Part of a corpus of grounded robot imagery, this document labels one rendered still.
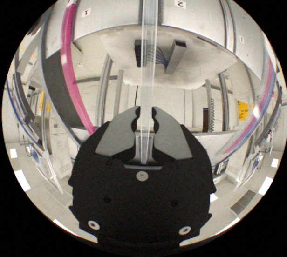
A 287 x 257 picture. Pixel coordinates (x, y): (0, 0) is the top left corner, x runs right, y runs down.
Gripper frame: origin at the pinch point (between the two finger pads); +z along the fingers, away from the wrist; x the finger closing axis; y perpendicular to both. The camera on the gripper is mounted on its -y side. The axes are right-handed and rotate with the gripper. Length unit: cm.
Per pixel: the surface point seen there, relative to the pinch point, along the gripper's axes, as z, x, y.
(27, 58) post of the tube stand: 0, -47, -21
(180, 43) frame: 27.9, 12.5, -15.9
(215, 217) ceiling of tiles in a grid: -86, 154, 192
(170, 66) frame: 39.9, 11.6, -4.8
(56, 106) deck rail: 0.4, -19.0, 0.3
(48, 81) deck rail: -0.2, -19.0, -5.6
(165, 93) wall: 175, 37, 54
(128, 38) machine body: 30.2, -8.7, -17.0
